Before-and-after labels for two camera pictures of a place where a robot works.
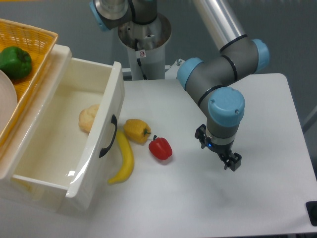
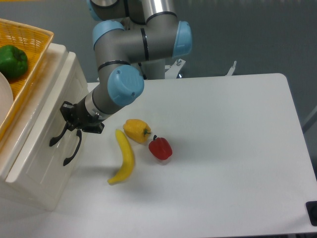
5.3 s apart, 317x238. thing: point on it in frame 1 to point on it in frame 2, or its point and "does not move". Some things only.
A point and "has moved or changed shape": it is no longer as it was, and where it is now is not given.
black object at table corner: [311, 209] does not move
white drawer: [63, 148] has moved or changed shape
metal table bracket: [171, 73] does not move
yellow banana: [129, 161] does not move
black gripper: [223, 151] to [78, 116]
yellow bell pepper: [136, 130] does not move
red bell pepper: [160, 148] does not move
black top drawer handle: [114, 121] to [56, 139]
